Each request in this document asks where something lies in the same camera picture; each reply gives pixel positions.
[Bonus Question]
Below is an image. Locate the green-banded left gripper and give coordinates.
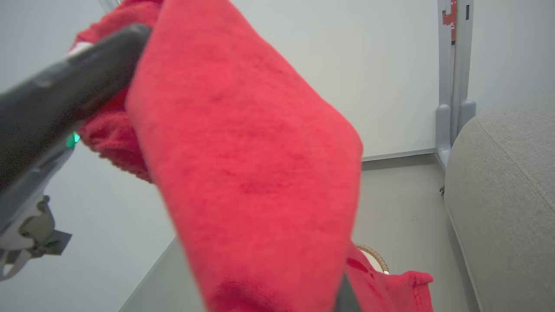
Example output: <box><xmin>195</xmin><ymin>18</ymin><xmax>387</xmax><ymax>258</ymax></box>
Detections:
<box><xmin>0</xmin><ymin>24</ymin><xmax>153</xmax><ymax>281</ymax></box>

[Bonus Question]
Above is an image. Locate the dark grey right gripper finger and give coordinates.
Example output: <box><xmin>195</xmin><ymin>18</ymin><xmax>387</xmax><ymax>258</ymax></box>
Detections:
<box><xmin>333</xmin><ymin>271</ymin><xmax>361</xmax><ymax>312</ymax></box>

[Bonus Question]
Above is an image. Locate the red sports jersey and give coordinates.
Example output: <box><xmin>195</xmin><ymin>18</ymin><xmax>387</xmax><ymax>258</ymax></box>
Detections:
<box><xmin>69</xmin><ymin>0</ymin><xmax>434</xmax><ymax>312</ymax></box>

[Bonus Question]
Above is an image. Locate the grey fabric sofa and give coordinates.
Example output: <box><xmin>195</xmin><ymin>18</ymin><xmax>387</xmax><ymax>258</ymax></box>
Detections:
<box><xmin>443</xmin><ymin>96</ymin><xmax>555</xmax><ymax>312</ymax></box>

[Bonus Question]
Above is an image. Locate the white plastic laundry basket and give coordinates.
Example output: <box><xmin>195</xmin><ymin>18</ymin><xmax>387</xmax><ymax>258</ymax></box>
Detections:
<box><xmin>355</xmin><ymin>243</ymin><xmax>390</xmax><ymax>275</ymax></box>

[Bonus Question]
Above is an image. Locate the grey double partition post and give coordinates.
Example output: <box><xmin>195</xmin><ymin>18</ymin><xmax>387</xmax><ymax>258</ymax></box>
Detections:
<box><xmin>435</xmin><ymin>0</ymin><xmax>477</xmax><ymax>169</ymax></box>

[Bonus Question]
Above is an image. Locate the red sticker on post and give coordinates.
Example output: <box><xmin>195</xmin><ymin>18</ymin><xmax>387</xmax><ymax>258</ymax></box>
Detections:
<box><xmin>442</xmin><ymin>0</ymin><xmax>457</xmax><ymax>42</ymax></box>

